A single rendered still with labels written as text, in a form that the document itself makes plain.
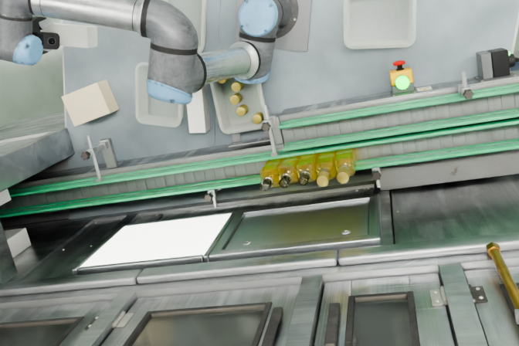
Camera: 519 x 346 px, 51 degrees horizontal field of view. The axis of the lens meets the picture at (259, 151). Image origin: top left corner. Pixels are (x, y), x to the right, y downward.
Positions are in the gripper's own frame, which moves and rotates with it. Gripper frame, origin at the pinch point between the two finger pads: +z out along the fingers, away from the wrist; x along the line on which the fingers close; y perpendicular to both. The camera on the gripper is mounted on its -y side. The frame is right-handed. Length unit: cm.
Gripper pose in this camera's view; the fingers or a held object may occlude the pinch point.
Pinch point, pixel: (54, 34)
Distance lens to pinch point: 178.7
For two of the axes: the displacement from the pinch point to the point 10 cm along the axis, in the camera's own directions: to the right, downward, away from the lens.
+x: -0.6, 9.6, 2.8
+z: 2.0, -2.6, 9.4
